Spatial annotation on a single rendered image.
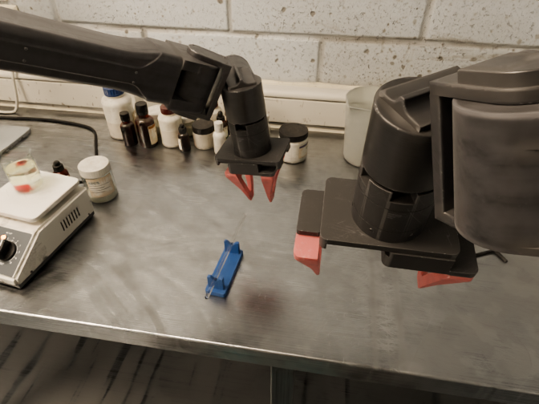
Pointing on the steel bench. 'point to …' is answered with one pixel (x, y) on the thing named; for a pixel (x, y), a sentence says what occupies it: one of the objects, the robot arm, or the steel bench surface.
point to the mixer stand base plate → (12, 135)
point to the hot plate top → (41, 202)
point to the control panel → (16, 249)
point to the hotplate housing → (48, 233)
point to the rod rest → (225, 270)
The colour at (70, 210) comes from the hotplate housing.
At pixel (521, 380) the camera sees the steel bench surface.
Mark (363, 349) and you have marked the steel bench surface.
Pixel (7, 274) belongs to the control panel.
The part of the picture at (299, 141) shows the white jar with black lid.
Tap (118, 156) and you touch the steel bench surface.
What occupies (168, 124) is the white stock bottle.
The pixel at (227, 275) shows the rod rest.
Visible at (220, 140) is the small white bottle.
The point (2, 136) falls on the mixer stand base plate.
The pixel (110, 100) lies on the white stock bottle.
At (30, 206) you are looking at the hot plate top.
